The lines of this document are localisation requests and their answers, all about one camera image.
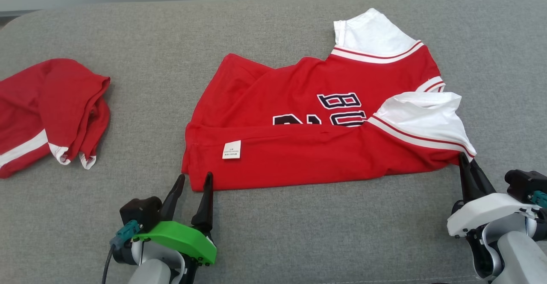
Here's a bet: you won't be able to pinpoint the teal right camera connector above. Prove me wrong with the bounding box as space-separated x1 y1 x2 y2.
530 190 547 210

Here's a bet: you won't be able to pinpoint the grey fabric sofa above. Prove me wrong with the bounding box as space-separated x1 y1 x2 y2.
0 0 547 284

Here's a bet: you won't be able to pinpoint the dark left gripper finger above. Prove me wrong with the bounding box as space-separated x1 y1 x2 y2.
191 172 214 234
160 174 186 223

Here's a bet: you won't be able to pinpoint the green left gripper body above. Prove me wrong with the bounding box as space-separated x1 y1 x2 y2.
132 221 217 266

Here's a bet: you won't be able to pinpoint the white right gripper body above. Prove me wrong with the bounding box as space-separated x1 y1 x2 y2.
447 192 542 237

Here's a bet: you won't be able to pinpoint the red white basketball jersey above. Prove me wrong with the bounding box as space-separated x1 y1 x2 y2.
182 8 477 192

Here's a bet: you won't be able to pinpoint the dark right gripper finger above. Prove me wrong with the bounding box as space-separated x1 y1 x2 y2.
470 159 496 199
459 152 476 203

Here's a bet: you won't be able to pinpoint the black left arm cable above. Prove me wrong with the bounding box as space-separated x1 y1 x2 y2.
102 246 115 284

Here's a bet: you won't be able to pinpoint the teal left camera connector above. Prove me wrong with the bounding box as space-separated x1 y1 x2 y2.
110 220 142 250

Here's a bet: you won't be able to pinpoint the teal camera connector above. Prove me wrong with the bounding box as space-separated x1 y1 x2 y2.
530 190 547 210
110 220 142 250

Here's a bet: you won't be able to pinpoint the red shorts with white stripe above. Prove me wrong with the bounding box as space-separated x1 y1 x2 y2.
0 59 111 179

